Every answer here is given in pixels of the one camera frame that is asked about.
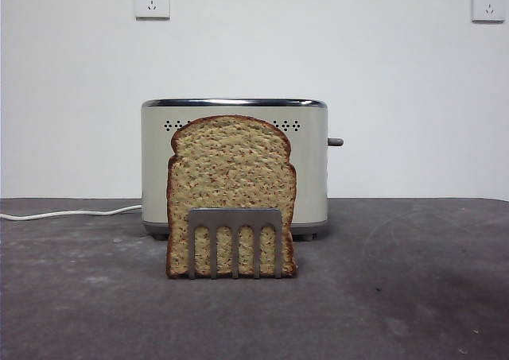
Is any brown wholegrain bread slice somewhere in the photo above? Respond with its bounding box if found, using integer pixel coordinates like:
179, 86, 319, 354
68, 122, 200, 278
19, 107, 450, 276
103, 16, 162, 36
165, 114, 298, 280

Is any silver metal toast rack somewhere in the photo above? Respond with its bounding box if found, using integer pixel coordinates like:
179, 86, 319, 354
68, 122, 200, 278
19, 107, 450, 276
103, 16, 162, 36
187, 207, 283, 280

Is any cream steel two-slot toaster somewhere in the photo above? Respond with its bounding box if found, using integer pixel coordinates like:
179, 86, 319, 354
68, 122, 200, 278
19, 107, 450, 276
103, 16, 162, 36
140, 97, 330, 242

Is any white wall socket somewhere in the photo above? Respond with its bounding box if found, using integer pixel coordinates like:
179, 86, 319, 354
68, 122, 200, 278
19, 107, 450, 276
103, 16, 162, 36
471, 0, 507, 24
134, 0, 171, 21

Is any white power cable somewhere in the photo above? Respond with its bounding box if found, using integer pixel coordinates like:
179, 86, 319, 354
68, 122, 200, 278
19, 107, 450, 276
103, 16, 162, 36
0, 203, 143, 221

